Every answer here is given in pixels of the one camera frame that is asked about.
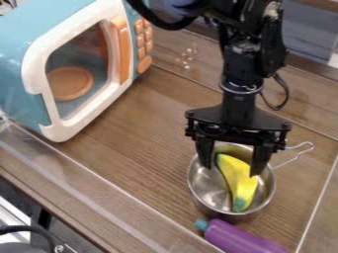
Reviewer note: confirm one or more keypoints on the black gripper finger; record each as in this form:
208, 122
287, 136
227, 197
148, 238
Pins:
205, 146
261, 158

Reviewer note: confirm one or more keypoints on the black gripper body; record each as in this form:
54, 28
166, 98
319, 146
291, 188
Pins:
239, 122

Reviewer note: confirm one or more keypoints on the yellow toy banana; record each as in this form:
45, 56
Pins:
243, 184

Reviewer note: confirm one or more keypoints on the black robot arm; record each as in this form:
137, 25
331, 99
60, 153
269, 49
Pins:
249, 26

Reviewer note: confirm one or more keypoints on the purple toy eggplant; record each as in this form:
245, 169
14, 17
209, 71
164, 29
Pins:
235, 240

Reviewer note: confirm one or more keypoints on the blue grey sofa background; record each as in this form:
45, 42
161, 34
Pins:
311, 31

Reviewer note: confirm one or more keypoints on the orange microwave turntable plate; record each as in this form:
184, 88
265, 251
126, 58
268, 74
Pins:
72, 82

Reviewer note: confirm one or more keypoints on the blue toy microwave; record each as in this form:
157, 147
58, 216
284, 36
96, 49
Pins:
98, 34

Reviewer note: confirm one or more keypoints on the silver pot with wire handle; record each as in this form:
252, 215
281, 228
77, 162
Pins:
212, 195

